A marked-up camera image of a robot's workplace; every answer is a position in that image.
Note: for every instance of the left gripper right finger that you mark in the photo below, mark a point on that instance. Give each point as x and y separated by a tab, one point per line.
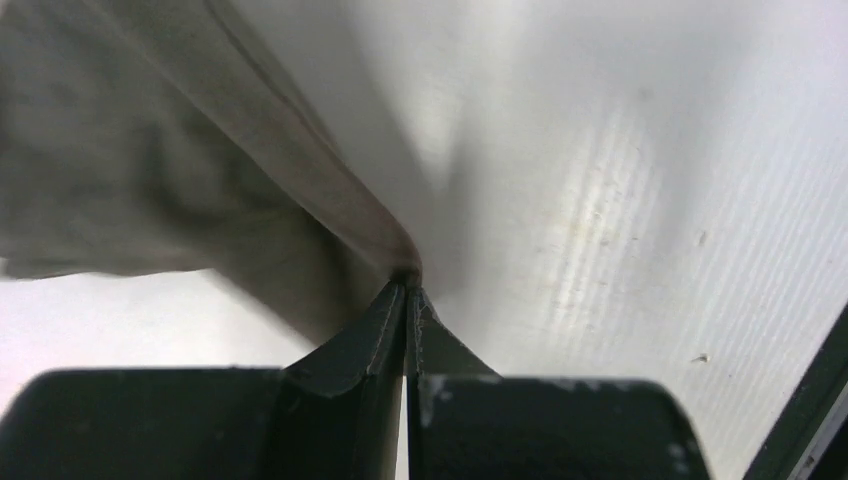
466	421

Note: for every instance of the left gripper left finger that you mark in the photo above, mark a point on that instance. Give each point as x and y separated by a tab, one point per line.
334	414

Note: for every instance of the olive underwear beige waistband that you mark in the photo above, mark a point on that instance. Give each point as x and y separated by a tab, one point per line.
146	137

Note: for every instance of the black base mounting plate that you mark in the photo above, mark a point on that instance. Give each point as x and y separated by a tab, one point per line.
812	416

